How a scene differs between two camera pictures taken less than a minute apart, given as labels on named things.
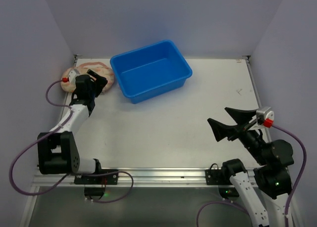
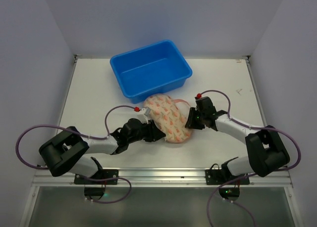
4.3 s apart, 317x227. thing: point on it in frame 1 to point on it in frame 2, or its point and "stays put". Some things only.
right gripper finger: x=221 y=131 to x=194 y=120
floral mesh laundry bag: x=100 y=68 to x=166 y=115
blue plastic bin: x=151 y=71 stays put
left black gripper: x=95 y=82 to x=151 y=131
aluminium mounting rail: x=142 y=177 stays put
